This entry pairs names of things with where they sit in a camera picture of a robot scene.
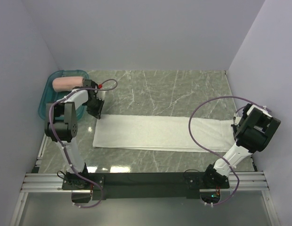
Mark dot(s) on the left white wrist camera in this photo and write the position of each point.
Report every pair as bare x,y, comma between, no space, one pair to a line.
100,93

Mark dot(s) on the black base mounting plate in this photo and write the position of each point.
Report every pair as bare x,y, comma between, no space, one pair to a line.
154,185

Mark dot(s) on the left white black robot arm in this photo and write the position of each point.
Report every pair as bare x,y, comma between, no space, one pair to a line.
61,124

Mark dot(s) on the teal plastic tray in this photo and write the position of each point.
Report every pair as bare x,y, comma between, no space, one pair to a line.
49,95

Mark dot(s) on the rolled pink towel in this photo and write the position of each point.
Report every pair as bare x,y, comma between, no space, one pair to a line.
63,84

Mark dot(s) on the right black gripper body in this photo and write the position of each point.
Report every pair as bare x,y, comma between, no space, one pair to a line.
236,126

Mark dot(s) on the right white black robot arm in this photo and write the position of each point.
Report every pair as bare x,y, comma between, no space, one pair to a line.
252,134

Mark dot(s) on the white towel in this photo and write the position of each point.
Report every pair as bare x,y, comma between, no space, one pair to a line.
162,133

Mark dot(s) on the aluminium rail frame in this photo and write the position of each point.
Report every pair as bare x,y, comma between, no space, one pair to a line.
51,183

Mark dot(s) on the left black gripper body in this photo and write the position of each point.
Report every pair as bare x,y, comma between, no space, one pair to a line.
94,106

